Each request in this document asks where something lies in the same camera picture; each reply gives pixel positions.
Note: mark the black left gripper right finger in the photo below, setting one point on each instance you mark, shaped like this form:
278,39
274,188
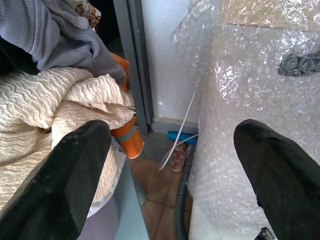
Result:
282,172

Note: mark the grey door frame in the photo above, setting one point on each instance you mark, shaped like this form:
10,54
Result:
136,65

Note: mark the light blue grey garment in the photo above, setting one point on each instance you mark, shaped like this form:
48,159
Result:
62,37

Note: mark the small patterned slipper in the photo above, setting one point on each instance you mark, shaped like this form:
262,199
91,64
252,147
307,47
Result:
178,157

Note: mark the blue plastic object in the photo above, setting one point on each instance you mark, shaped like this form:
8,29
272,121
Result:
180,136

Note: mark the clear bubble wrap sheet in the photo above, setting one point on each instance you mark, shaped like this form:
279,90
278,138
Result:
250,100

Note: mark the cloth with bear print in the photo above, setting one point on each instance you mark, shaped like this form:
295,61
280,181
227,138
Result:
88,12

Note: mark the cream textured cloth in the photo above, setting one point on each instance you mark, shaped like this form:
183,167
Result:
47,112

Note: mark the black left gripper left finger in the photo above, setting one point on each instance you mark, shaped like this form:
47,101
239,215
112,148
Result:
57,185

